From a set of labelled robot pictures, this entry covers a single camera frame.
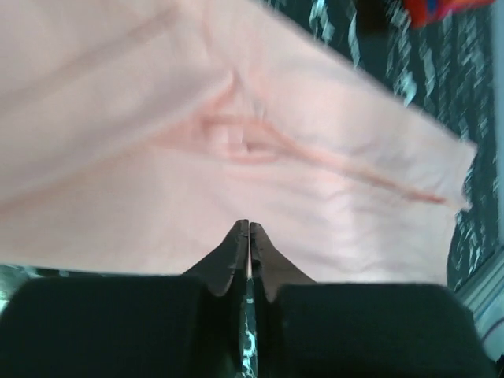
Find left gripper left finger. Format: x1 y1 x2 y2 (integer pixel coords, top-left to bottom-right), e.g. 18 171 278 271
1 220 248 377

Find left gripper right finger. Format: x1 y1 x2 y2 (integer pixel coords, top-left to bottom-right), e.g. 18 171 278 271
250 223 498 377

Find salmon pink t-shirt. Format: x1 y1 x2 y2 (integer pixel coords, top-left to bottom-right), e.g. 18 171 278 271
1 1 476 285

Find black marbled table mat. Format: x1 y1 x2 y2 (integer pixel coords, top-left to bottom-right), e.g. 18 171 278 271
6 1 491 377

